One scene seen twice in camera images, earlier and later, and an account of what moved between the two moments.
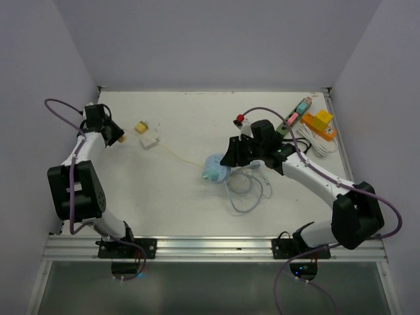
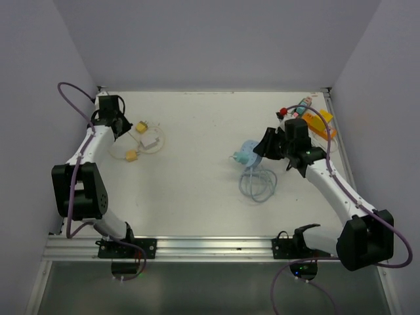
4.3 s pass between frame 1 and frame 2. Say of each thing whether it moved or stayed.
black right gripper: moved
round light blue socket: moved
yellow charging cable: moved
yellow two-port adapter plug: stayed
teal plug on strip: stayed
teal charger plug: moved
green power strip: stayed
